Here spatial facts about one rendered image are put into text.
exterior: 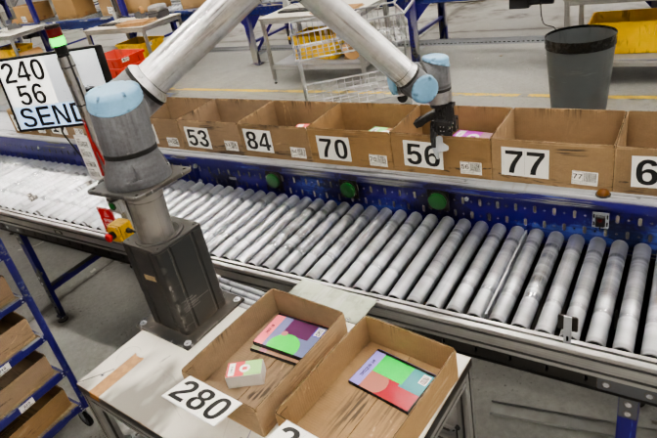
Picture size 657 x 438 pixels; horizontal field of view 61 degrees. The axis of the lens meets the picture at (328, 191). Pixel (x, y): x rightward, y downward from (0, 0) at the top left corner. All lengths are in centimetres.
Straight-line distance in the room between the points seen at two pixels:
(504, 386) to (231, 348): 125
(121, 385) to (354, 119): 148
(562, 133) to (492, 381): 106
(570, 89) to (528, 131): 238
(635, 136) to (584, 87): 243
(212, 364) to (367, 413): 47
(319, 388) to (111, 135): 86
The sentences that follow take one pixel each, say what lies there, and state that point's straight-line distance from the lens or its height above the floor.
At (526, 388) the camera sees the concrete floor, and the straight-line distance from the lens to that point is 255.
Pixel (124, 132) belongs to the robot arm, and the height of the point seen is 143.
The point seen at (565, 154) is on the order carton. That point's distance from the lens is 200.
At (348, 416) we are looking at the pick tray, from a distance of 149.
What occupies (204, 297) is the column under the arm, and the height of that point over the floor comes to 84.
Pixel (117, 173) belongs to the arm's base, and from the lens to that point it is 165.
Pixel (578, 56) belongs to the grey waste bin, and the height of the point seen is 54.
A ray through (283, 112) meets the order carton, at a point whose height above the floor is 99.
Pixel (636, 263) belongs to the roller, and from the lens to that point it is 195.
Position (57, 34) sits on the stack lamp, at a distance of 225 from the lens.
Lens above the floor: 189
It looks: 27 degrees down
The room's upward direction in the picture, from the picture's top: 11 degrees counter-clockwise
